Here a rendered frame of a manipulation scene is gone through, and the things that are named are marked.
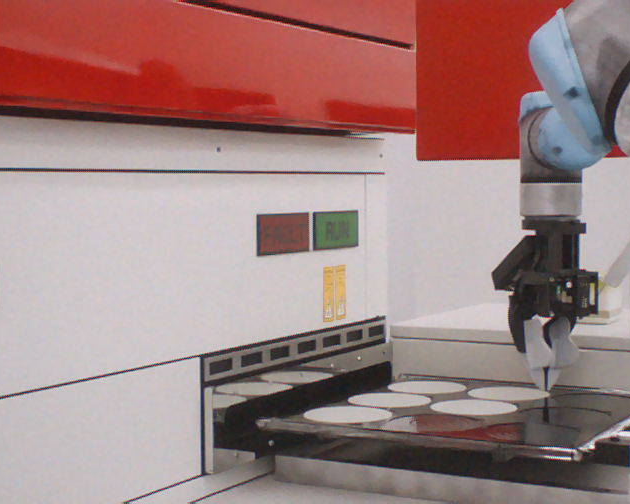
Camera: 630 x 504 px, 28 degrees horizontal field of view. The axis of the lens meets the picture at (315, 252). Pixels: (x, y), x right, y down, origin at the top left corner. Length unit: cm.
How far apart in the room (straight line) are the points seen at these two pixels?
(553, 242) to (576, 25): 53
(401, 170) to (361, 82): 365
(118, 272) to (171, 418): 18
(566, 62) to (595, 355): 68
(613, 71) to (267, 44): 48
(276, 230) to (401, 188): 375
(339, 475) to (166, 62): 50
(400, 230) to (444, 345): 351
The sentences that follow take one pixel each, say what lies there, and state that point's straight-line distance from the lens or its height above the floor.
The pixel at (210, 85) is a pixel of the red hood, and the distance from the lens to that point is 129.
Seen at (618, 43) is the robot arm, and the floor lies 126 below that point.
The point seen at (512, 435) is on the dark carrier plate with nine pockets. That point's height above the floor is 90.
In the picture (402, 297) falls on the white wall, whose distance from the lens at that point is 525.
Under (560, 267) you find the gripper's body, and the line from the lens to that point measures 153.
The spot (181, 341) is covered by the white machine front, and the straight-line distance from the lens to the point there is 134.
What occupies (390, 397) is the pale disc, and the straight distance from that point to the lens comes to 155.
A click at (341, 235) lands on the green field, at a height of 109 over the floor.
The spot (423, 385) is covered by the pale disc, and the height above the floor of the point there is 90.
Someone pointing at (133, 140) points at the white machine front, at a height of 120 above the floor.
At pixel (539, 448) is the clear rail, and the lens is 126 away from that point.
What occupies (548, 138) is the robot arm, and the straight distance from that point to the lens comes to 143.
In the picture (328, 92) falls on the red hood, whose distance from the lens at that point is 150.
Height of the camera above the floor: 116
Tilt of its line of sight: 3 degrees down
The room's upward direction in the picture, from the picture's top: straight up
